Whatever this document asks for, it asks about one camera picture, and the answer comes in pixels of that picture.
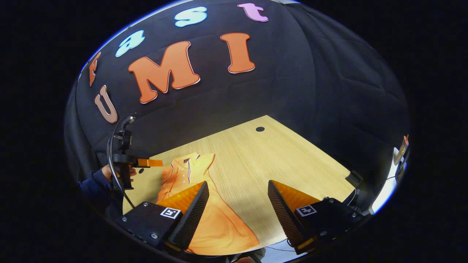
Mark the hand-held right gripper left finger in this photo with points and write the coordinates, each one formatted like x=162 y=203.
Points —
x=192 y=219

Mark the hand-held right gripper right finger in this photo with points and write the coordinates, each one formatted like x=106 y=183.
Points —
x=285 y=215

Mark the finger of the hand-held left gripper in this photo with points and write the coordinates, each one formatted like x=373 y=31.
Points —
x=150 y=163

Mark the orange T-shirt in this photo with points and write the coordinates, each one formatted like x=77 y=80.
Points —
x=219 y=226

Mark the orange and white hanging tag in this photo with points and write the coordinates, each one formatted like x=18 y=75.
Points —
x=402 y=148

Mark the black table bracket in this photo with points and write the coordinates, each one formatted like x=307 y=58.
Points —
x=354 y=179

